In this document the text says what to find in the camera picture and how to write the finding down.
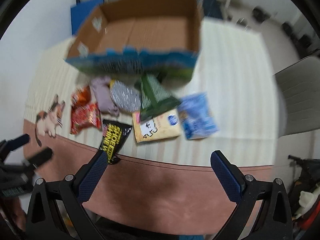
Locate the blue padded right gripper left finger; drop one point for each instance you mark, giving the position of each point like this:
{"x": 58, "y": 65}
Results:
{"x": 90, "y": 174}

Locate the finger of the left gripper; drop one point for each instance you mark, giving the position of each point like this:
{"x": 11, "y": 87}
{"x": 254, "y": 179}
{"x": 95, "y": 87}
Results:
{"x": 40, "y": 158}
{"x": 17, "y": 142}

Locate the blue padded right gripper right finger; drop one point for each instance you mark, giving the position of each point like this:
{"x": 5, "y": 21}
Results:
{"x": 229, "y": 176}

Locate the black shoe shine wipes pack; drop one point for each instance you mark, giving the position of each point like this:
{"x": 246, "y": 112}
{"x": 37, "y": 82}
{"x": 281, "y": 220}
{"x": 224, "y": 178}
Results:
{"x": 114, "y": 136}

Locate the red strawberry snack packet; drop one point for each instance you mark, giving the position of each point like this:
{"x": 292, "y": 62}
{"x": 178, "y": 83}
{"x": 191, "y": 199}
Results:
{"x": 84, "y": 117}

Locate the orange snack packet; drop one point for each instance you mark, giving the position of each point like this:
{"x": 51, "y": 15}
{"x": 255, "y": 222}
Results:
{"x": 81, "y": 97}

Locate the blue wet wipes pack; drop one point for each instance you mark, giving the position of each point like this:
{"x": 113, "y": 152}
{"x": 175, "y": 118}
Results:
{"x": 195, "y": 117}

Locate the yellow tissue pack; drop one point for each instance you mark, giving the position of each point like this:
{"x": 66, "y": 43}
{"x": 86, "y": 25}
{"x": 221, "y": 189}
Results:
{"x": 164, "y": 126}

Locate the green snack packet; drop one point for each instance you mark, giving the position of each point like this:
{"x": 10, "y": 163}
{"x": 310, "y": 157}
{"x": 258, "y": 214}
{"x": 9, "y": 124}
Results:
{"x": 155, "y": 99}

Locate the purple soft cloth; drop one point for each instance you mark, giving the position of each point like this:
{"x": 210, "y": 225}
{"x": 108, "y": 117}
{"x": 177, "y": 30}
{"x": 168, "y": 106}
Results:
{"x": 101, "y": 90}

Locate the white red clutter pile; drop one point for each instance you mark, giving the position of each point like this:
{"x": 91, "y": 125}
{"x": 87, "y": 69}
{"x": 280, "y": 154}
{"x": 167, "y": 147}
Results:
{"x": 304, "y": 193}

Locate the grey glitter sponge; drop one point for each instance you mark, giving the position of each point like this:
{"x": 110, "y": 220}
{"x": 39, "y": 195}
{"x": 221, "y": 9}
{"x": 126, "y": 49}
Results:
{"x": 125, "y": 98}

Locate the blue folded mat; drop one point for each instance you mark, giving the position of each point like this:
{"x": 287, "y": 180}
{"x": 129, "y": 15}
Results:
{"x": 80, "y": 11}

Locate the open cardboard box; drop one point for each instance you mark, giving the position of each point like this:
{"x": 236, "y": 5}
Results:
{"x": 134, "y": 37}

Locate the black blue weight bench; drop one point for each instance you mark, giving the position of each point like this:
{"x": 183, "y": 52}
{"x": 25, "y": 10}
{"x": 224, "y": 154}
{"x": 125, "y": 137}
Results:
{"x": 211, "y": 8}

